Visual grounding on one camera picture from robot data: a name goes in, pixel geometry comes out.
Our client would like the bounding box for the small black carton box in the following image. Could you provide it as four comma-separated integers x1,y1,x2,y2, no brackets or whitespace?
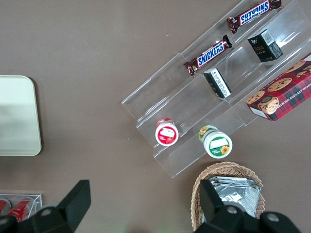
203,67,232,100
247,29,284,63

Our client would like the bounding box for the green-lidded sunflower cup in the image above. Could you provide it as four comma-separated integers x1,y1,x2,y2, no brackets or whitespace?
198,125,233,159

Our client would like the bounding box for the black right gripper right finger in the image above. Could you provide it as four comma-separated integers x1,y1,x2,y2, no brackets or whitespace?
194,179,302,233

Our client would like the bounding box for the clear acrylic bottle rack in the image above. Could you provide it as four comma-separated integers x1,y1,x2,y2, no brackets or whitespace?
0,193,44,223

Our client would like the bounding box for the clear acrylic stepped display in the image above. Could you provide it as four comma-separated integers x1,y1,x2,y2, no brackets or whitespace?
121,0,311,179

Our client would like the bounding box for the light tan wicker basket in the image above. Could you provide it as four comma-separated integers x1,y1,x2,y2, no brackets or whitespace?
190,161,266,233

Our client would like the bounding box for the red-lidded yogurt cup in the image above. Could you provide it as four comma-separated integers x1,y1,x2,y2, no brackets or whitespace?
155,117,180,147

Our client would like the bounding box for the Snickers chocolate bar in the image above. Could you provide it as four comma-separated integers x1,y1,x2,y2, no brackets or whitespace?
184,34,233,77
226,0,282,34

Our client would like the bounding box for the cream plastic tray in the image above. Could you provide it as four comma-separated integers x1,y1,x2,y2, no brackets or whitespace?
0,75,42,157

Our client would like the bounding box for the red tartan cookie box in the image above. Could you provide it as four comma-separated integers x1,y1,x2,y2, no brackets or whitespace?
245,53,311,122

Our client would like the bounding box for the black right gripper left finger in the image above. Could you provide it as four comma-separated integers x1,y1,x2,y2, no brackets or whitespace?
0,179,92,233

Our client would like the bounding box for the silver foil snack packet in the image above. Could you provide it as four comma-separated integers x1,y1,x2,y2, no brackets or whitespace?
208,176,263,219

